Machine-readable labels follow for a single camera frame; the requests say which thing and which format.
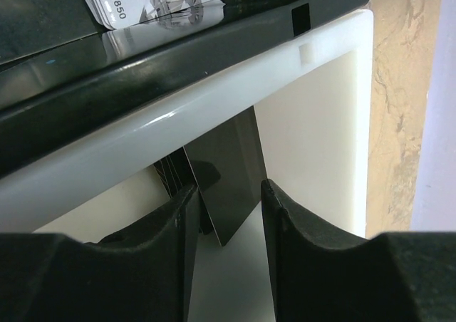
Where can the black VIP cards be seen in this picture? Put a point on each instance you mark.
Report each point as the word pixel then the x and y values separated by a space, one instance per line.
pixel 174 171

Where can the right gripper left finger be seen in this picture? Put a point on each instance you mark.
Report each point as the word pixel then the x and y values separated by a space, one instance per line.
pixel 142 272

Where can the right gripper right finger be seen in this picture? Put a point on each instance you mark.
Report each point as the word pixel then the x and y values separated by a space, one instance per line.
pixel 319 272

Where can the black VIP card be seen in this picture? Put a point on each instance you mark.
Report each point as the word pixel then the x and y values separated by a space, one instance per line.
pixel 228 165

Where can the black white card sorting tray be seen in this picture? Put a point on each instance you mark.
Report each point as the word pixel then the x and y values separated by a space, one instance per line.
pixel 86 112

